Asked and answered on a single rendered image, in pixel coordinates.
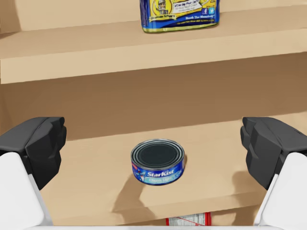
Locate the pale wooden shelf unit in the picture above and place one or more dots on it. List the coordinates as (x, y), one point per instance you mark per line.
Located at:
(153, 95)

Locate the green and blue rectangular can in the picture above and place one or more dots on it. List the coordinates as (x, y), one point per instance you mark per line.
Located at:
(179, 14)

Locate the blue flat can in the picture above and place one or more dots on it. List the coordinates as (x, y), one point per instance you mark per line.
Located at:
(158, 162)

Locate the red and white carton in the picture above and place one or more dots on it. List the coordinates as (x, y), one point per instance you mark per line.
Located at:
(188, 219)

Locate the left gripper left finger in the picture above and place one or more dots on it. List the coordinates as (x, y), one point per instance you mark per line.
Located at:
(36, 153)

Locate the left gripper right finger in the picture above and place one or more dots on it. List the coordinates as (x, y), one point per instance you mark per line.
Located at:
(268, 153)

